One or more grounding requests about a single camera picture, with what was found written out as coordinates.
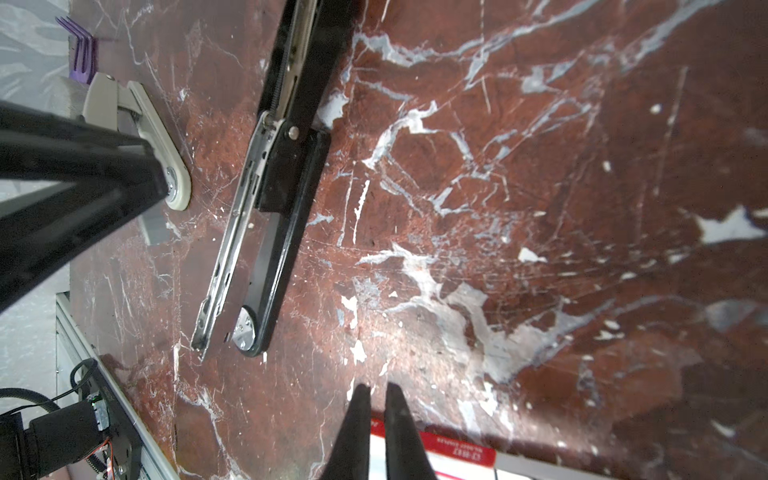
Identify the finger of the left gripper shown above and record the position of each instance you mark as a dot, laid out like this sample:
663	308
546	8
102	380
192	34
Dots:
98	180

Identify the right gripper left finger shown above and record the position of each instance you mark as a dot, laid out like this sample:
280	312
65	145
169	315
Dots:
350	455

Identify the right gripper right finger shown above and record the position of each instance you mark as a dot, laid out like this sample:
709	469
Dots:
406	457

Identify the red white staple box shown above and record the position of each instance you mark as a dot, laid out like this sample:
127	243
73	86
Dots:
444	458

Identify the purple plastic tool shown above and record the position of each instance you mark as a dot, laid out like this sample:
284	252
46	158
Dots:
83	65

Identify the aluminium front rail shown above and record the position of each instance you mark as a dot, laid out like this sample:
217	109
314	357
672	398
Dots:
130	451

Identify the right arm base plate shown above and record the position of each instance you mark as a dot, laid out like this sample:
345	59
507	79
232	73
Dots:
41	436

